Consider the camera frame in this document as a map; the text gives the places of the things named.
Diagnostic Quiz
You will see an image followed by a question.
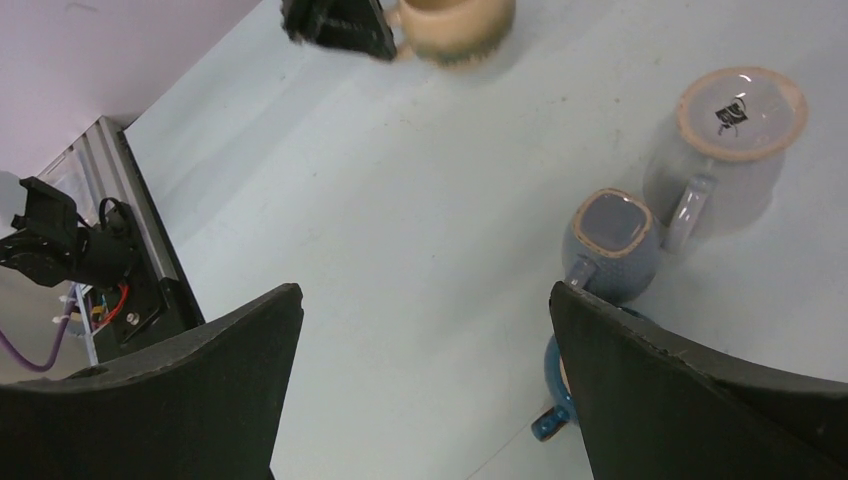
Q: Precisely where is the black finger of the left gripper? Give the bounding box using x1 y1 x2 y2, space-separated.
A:
281 0 398 61

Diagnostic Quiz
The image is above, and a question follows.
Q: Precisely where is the beige ceramic mug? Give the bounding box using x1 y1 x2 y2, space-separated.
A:
382 0 517 69

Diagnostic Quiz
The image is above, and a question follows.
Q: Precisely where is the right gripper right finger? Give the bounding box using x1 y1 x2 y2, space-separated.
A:
549 281 847 479

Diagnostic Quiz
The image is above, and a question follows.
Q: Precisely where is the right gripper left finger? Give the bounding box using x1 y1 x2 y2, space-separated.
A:
1 283 304 479

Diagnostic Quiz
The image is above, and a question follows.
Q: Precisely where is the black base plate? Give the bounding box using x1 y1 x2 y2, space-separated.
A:
89 117 205 362

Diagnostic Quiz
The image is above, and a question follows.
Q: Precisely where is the grey mug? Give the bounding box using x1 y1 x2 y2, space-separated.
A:
562 188 661 305
643 66 809 254

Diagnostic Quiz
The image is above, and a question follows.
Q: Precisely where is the blue ceramic mug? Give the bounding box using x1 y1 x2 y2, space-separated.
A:
529 305 654 443

